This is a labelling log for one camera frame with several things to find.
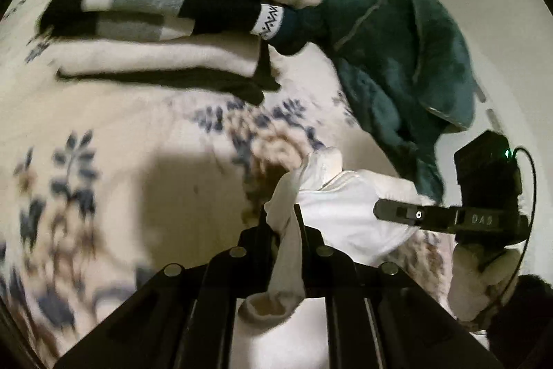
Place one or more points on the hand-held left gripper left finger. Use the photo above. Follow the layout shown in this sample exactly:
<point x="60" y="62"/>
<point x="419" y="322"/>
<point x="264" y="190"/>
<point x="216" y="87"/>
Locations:
<point x="252" y="237"/>

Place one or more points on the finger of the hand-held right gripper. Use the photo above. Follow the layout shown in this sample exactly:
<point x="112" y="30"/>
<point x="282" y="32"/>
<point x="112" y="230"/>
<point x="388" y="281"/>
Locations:
<point x="414" y="215"/>

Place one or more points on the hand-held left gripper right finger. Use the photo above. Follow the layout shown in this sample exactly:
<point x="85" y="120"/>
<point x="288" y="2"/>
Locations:
<point x="307" y="239"/>

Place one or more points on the white sock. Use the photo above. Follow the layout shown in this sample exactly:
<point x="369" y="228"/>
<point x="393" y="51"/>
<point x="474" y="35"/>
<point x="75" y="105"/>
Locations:
<point x="288" y="265"/>

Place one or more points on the white cloth garment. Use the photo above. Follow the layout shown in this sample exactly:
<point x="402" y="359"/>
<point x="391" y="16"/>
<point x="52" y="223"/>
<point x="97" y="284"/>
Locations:
<point x="345" y="217"/>

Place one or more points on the person's right forearm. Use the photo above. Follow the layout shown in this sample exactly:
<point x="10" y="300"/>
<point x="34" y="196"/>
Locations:
<point x="525" y="325"/>

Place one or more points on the person's right hand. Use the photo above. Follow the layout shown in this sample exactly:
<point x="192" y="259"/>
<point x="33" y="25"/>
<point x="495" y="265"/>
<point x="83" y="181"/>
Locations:
<point x="473" y="287"/>

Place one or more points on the floral bedsheet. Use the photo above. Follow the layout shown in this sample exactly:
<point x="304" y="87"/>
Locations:
<point x="129" y="187"/>

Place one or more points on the dark green fleece garment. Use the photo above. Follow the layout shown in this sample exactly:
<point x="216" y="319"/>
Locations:
<point x="389" y="40"/>

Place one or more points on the folded cream garment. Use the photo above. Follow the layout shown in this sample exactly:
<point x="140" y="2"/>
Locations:
<point x="160" y="55"/>

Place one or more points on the black sock with zigzag band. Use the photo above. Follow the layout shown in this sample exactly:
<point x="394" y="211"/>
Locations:
<point x="242" y="12"/>

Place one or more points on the black grey white striped garment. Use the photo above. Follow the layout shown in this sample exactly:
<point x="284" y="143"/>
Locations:
<point x="138" y="1"/>

